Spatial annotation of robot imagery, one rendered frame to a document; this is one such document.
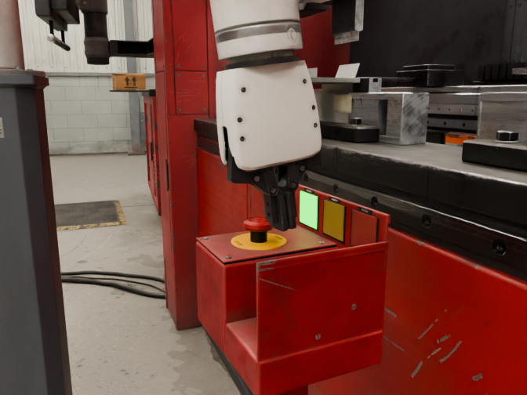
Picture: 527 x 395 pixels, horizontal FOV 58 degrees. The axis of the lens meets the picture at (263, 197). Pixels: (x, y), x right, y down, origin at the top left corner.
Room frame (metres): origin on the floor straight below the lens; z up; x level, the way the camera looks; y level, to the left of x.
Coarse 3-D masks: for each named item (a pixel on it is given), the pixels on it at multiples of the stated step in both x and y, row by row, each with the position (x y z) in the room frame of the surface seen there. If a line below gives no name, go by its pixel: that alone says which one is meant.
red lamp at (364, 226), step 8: (352, 216) 0.55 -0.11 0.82; (360, 216) 0.53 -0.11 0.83; (368, 216) 0.52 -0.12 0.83; (352, 224) 0.55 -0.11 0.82; (360, 224) 0.53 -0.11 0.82; (368, 224) 0.52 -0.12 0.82; (352, 232) 0.55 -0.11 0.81; (360, 232) 0.53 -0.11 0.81; (368, 232) 0.52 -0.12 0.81; (352, 240) 0.54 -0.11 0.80; (360, 240) 0.53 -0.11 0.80; (368, 240) 0.52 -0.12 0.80
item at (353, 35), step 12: (336, 0) 1.14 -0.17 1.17; (348, 0) 1.09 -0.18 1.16; (360, 0) 1.07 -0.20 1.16; (336, 12) 1.14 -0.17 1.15; (348, 12) 1.09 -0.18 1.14; (360, 12) 1.07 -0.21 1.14; (336, 24) 1.14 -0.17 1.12; (348, 24) 1.09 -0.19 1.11; (360, 24) 1.07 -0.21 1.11; (336, 36) 1.15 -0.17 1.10; (348, 36) 1.10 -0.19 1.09
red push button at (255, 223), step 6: (246, 222) 0.58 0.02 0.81; (252, 222) 0.58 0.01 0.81; (258, 222) 0.58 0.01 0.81; (264, 222) 0.58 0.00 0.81; (246, 228) 0.58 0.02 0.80; (252, 228) 0.57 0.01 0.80; (258, 228) 0.57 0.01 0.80; (264, 228) 0.57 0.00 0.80; (270, 228) 0.58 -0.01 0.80; (252, 234) 0.58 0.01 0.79; (258, 234) 0.58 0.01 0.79; (264, 234) 0.58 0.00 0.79; (252, 240) 0.58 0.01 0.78; (258, 240) 0.58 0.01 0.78; (264, 240) 0.58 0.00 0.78
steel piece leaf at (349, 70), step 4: (348, 64) 1.13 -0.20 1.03; (352, 64) 1.12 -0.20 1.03; (356, 64) 1.10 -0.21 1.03; (340, 68) 1.16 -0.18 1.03; (344, 68) 1.14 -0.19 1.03; (348, 68) 1.12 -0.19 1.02; (352, 68) 1.11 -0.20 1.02; (356, 68) 1.09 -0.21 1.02; (340, 72) 1.15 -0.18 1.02; (344, 72) 1.13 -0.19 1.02; (348, 72) 1.12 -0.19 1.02; (352, 72) 1.10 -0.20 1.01; (356, 72) 1.09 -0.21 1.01; (336, 76) 1.16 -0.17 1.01; (340, 76) 1.14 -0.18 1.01; (344, 76) 1.13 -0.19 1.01; (348, 76) 1.11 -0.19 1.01; (352, 76) 1.10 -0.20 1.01
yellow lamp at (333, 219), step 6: (324, 204) 0.60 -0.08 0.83; (330, 204) 0.59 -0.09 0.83; (336, 204) 0.58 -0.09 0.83; (324, 210) 0.60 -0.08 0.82; (330, 210) 0.59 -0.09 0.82; (336, 210) 0.58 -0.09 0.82; (342, 210) 0.57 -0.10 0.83; (324, 216) 0.60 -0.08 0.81; (330, 216) 0.59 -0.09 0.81; (336, 216) 0.58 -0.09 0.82; (342, 216) 0.57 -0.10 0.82; (324, 222) 0.60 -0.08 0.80; (330, 222) 0.59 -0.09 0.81; (336, 222) 0.58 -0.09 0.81; (342, 222) 0.56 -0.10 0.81; (324, 228) 0.60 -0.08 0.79; (330, 228) 0.59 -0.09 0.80; (336, 228) 0.57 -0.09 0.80; (342, 228) 0.56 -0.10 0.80; (330, 234) 0.59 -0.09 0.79; (336, 234) 0.57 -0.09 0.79; (342, 234) 0.56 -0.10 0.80; (342, 240) 0.56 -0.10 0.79
